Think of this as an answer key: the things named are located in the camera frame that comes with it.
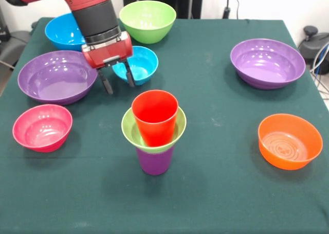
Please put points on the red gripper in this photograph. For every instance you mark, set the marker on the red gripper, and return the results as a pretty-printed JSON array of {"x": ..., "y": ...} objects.
[{"x": 108, "y": 54}]

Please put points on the small blue bowl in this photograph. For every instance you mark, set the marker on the small blue bowl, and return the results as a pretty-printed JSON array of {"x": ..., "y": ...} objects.
[{"x": 144, "y": 64}]

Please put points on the small green bowl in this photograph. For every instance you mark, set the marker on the small green bowl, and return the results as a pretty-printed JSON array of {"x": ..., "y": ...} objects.
[{"x": 128, "y": 131}]

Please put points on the red cup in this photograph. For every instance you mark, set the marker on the red cup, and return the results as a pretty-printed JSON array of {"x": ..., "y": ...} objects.
[{"x": 156, "y": 126}]

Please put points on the purple cup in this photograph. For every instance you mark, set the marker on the purple cup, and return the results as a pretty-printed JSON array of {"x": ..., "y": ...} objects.
[{"x": 154, "y": 164}]

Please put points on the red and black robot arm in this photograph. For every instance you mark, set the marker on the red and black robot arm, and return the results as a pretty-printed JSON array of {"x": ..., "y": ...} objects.
[{"x": 95, "y": 15}]

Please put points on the large green bowl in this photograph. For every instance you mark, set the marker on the large green bowl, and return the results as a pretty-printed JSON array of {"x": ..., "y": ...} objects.
[{"x": 146, "y": 36}]

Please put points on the wide purple bowl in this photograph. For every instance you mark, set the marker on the wide purple bowl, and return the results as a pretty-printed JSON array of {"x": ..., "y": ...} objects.
[
  {"x": 56, "y": 85},
  {"x": 272, "y": 67}
]

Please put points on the large blue bowl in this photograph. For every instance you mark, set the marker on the large blue bowl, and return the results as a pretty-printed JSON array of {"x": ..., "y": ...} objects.
[{"x": 61, "y": 36}]

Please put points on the pink bowl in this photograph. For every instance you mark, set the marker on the pink bowl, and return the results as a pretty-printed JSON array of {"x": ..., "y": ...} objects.
[{"x": 41, "y": 133}]

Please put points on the black office chair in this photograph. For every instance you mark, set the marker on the black office chair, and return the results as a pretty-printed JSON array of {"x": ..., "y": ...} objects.
[{"x": 15, "y": 43}]

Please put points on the dark green tablecloth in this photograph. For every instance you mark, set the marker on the dark green tablecloth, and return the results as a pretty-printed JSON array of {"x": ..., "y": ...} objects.
[{"x": 154, "y": 205}]

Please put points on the orange bowl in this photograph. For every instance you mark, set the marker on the orange bowl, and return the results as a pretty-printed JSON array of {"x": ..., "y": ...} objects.
[{"x": 288, "y": 162}]

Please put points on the black grey machine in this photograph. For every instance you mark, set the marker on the black grey machine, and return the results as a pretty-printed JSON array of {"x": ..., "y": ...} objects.
[{"x": 316, "y": 43}]

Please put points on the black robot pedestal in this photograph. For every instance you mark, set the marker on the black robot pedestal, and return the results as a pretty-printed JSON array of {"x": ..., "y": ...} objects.
[{"x": 185, "y": 2}]

